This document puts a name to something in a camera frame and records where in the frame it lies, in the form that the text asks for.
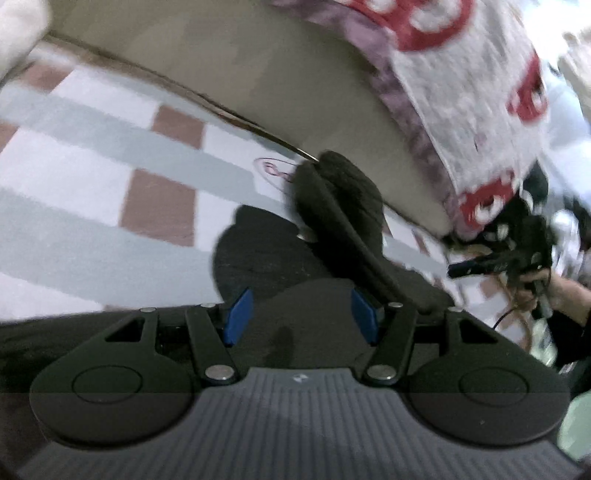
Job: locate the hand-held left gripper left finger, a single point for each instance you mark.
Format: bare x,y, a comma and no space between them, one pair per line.
239,318

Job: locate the person's right hand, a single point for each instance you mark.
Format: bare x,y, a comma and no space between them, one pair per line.
558,288

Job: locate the quilted bedspread with ruffle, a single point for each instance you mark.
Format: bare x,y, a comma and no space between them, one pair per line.
461,92

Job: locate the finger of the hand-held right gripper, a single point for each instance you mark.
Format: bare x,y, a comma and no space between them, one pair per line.
475,267

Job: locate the beige bed base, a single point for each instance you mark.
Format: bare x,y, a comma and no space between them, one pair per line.
277,69

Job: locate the white garment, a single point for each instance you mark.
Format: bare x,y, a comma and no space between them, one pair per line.
21,32

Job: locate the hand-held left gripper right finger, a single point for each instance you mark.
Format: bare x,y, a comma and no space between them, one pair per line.
364,318

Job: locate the checkered rug with cat print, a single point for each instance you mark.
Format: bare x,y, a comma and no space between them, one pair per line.
69,175

